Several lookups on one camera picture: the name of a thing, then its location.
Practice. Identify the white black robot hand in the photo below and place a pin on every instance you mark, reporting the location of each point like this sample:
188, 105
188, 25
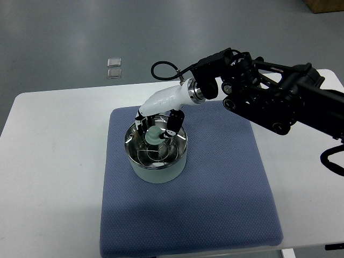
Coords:
171, 99

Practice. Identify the glass lid green knob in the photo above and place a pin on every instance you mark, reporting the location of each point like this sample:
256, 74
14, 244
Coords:
133, 140

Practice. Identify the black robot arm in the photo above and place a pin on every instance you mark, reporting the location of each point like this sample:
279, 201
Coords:
271, 95

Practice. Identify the green steel pot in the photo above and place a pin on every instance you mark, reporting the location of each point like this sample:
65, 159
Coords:
160, 175

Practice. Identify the upper floor metal plate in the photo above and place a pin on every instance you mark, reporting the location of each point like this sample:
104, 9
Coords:
114, 62

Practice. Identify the blue quilted mat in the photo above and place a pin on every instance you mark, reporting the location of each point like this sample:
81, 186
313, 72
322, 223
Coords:
221, 200

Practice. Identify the brown cardboard box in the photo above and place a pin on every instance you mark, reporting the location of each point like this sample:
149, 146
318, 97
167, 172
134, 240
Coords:
324, 6

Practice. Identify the wire steamer rack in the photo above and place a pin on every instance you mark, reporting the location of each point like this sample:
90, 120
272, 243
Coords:
157, 155

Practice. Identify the black table bracket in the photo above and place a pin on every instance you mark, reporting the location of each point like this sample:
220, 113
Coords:
336, 246

